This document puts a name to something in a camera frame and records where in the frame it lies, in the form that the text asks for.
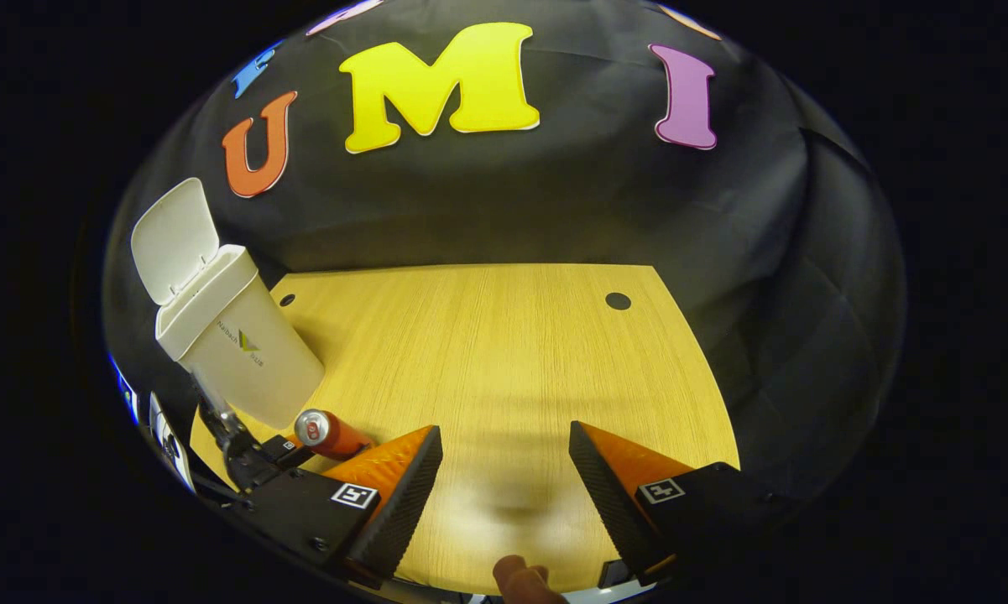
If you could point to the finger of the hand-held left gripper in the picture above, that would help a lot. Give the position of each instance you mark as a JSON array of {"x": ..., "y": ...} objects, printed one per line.
[{"x": 285, "y": 453}]

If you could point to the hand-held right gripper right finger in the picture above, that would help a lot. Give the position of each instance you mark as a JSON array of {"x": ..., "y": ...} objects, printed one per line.
[{"x": 608, "y": 503}]

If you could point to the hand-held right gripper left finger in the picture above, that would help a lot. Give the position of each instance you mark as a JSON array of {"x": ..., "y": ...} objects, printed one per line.
[{"x": 407, "y": 503}]

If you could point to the red pop can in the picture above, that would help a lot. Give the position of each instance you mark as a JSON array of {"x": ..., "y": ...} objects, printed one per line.
[{"x": 336, "y": 436}]

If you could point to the white desktop garbage bin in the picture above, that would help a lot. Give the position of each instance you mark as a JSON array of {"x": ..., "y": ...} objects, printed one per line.
[{"x": 243, "y": 352}]

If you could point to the wooden desktop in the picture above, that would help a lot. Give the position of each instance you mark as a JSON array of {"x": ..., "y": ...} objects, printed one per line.
[{"x": 504, "y": 352}]

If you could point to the computer monitor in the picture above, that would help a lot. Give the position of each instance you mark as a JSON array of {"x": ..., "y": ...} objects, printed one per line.
[{"x": 124, "y": 390}]

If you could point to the black backdrop cloth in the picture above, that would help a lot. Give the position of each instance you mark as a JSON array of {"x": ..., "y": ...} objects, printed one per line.
[{"x": 554, "y": 210}]

